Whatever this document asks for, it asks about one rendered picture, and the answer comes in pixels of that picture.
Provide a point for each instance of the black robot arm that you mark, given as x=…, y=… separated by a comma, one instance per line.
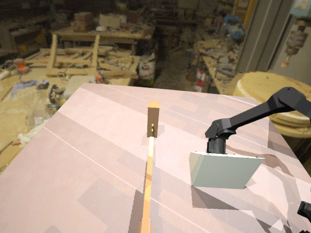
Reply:
x=284, y=100

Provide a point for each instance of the long wooden plank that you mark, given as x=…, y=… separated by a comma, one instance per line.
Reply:
x=146, y=209

